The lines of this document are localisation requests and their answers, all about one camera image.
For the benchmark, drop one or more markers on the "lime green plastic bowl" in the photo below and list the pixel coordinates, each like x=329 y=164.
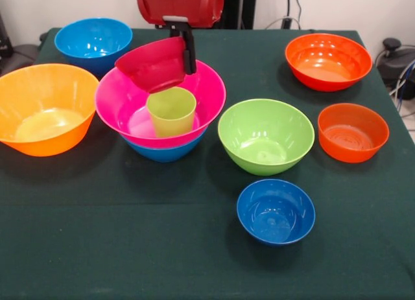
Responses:
x=266 y=138

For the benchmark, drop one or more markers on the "light blue plastic bowl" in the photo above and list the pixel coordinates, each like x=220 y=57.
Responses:
x=92 y=37
x=162 y=152

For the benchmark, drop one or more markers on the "black round floor stand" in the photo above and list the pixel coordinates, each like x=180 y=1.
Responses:
x=394 y=63

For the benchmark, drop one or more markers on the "small red-orange plastic bowl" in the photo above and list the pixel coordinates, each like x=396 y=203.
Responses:
x=353 y=134

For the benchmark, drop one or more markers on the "small crimson red bowl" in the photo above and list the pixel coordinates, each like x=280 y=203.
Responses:
x=152 y=66

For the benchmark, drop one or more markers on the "large orange plastic bowl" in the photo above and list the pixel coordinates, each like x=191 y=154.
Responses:
x=42 y=112

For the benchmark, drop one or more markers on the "small dark blue bowl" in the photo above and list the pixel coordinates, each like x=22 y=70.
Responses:
x=275 y=212

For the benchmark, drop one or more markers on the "black pedestal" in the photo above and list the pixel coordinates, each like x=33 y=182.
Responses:
x=236 y=8

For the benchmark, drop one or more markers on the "lime green plastic cup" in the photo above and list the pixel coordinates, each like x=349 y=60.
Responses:
x=172 y=115

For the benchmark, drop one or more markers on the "large pink plastic bowl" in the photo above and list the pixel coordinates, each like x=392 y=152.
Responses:
x=113 y=105

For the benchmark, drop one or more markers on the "wide red-orange plastic bowl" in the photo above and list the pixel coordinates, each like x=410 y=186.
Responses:
x=327 y=60

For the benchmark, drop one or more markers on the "dark grey floor equipment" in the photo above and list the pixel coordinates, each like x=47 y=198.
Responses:
x=19 y=57

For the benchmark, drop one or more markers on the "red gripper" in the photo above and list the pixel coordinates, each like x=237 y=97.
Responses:
x=181 y=8

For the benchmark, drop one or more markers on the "dark green tablecloth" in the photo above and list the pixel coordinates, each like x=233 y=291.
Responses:
x=227 y=274

